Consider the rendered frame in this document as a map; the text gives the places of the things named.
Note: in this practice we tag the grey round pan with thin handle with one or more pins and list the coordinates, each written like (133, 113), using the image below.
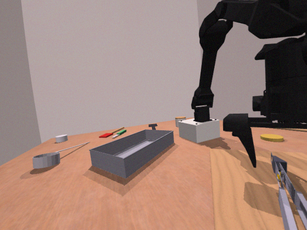
(46, 160)

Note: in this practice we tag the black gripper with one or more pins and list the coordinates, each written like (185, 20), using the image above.
(286, 102)

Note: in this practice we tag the light wooden board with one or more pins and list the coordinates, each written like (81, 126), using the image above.
(246, 198)

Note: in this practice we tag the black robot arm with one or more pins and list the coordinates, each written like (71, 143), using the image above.
(265, 19)

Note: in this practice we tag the yellow flat disc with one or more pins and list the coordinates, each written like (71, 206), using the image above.
(272, 137)

